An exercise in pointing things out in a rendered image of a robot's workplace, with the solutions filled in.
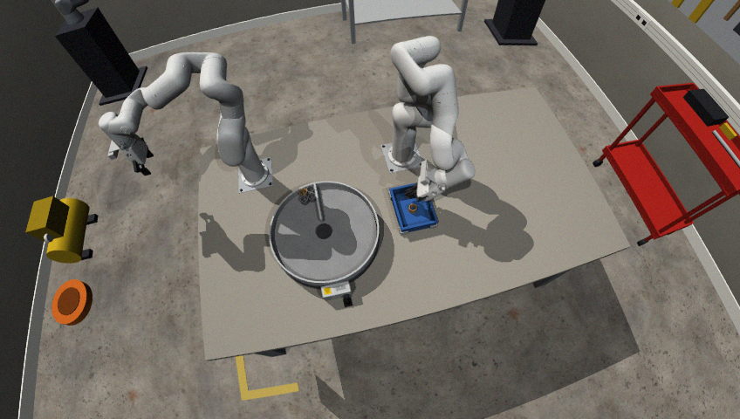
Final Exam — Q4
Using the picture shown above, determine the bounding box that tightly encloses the blue open-top crate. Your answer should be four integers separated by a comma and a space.
389, 183, 438, 232

